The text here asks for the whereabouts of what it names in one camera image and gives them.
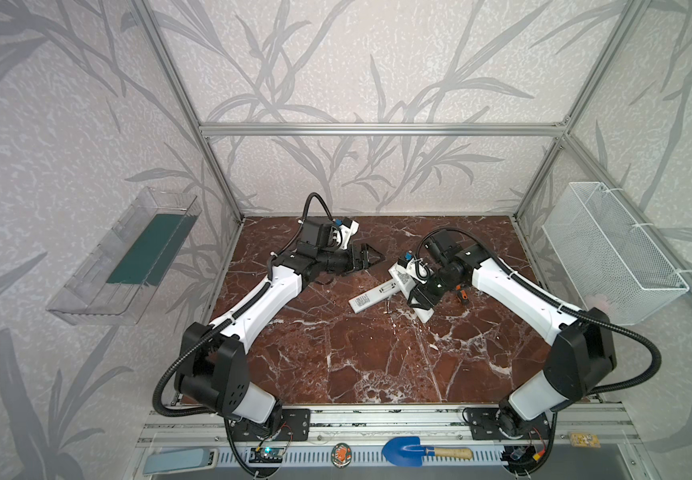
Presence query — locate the green led circuit board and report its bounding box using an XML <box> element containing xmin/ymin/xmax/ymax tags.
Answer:
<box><xmin>248</xmin><ymin>446</ymin><xmax>286</xmax><ymax>464</ymax></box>

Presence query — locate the small tan circuit board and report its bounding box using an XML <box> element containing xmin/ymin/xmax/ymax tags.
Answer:
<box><xmin>569</xmin><ymin>432</ymin><xmax>601</xmax><ymax>448</ymax></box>

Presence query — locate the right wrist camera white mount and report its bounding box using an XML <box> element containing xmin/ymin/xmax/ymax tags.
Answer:
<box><xmin>398</xmin><ymin>252</ymin><xmax>430</xmax><ymax>283</ymax></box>

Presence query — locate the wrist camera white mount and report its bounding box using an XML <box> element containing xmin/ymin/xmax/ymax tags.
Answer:
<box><xmin>398</xmin><ymin>252</ymin><xmax>430</xmax><ymax>283</ymax></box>
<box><xmin>331</xmin><ymin>218</ymin><xmax>359</xmax><ymax>250</ymax></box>

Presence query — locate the right side wired circuit board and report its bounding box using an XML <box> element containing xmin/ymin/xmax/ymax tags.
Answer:
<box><xmin>501</xmin><ymin>445</ymin><xmax>546</xmax><ymax>476</ymax></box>

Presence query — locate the white remote control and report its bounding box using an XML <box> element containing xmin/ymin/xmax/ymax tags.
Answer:
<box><xmin>349</xmin><ymin>280</ymin><xmax>400</xmax><ymax>313</ymax></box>

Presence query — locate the blue trowel wooden handle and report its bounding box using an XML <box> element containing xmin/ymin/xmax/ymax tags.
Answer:
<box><xmin>381</xmin><ymin>436</ymin><xmax>474</xmax><ymax>467</ymax></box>

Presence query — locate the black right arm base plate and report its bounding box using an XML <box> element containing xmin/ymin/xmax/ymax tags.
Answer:
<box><xmin>462</xmin><ymin>406</ymin><xmax>553</xmax><ymax>440</ymax></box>

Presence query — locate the grey flat device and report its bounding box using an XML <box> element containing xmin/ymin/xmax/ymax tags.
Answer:
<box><xmin>142</xmin><ymin>447</ymin><xmax>219</xmax><ymax>476</ymax></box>

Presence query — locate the clear plastic wall bin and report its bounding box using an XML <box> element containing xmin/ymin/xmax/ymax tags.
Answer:
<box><xmin>46</xmin><ymin>187</ymin><xmax>202</xmax><ymax>326</ymax></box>

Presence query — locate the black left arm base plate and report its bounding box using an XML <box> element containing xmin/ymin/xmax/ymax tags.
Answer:
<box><xmin>228</xmin><ymin>407</ymin><xmax>312</xmax><ymax>442</ymax></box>

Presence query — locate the small round orange gadget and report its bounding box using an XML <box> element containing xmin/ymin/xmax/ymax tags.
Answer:
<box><xmin>330</xmin><ymin>442</ymin><xmax>353</xmax><ymax>469</ymax></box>

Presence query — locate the white remote with coloured buttons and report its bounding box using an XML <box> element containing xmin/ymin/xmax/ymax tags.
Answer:
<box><xmin>389</xmin><ymin>263</ymin><xmax>434</xmax><ymax>324</ymax></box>

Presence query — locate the pink object in basket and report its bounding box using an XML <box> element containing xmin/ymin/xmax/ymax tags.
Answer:
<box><xmin>584</xmin><ymin>294</ymin><xmax>614</xmax><ymax>317</ymax></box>

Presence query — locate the white wire mesh basket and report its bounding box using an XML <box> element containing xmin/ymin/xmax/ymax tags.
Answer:
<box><xmin>542</xmin><ymin>182</ymin><xmax>689</xmax><ymax>326</ymax></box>

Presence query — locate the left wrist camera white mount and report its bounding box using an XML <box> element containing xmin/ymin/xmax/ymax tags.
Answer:
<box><xmin>331</xmin><ymin>218</ymin><xmax>359</xmax><ymax>250</ymax></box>

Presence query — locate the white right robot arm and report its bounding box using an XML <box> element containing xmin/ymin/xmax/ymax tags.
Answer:
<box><xmin>402</xmin><ymin>228</ymin><xmax>662</xmax><ymax>423</ymax></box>

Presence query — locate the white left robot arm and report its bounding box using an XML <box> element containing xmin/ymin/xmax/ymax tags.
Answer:
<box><xmin>152</xmin><ymin>192</ymin><xmax>384</xmax><ymax>432</ymax></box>

